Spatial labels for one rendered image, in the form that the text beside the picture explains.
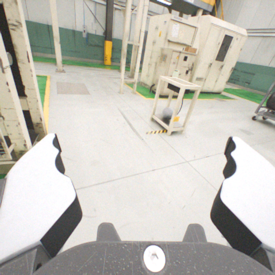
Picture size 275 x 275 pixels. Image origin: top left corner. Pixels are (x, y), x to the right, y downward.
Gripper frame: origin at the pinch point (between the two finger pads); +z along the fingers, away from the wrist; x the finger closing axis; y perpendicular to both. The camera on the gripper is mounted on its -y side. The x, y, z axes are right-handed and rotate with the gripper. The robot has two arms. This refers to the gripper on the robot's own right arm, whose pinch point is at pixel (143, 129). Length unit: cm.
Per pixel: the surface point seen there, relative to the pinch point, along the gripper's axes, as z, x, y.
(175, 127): 198, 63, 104
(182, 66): 431, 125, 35
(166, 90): 416, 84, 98
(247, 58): 970, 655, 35
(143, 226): 46, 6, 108
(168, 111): 221, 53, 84
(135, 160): 120, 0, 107
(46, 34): 851, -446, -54
